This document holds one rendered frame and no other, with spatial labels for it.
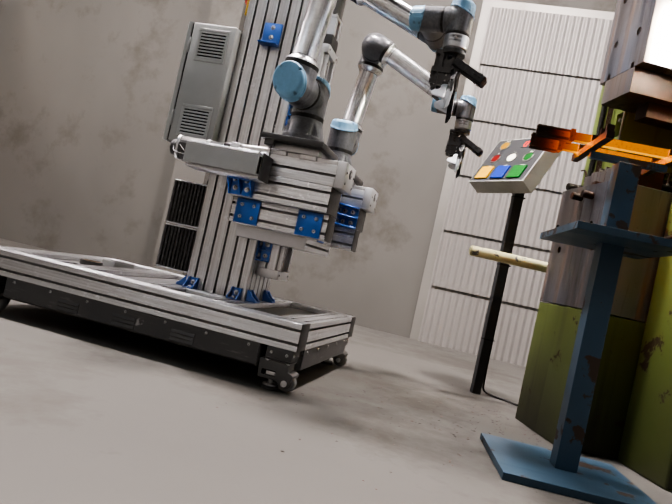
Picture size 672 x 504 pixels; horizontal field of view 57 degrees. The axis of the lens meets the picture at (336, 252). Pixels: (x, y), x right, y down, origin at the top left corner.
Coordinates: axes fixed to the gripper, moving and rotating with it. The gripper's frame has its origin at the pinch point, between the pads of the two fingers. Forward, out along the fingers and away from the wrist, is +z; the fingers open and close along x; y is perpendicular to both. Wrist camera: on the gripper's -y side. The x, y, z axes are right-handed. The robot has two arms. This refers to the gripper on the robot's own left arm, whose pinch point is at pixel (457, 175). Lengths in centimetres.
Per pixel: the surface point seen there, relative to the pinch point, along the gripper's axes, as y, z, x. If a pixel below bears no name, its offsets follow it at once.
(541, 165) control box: -34.2, -11.7, -4.5
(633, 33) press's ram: -54, -57, 33
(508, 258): -28.6, 31.5, 3.5
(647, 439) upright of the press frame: -79, 82, 61
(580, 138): -38, 1, 92
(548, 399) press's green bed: -51, 80, 41
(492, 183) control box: -15.3, -1.7, -12.6
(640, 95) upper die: -61, -34, 36
